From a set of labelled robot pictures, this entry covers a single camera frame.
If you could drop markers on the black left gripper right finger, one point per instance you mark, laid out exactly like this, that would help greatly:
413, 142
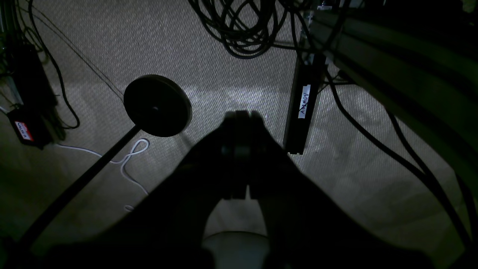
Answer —
306, 228

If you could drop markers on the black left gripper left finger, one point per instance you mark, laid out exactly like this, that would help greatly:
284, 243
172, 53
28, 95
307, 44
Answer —
165, 231

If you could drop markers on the round black stand base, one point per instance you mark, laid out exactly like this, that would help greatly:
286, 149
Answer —
157, 105

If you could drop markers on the black stand pole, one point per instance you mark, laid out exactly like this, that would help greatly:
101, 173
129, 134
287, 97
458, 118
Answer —
35, 230

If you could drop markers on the black power brick with label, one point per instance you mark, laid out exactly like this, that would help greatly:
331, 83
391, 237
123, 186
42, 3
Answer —
307, 82

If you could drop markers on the black box with red label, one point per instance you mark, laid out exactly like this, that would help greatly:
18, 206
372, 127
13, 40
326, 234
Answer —
29, 127

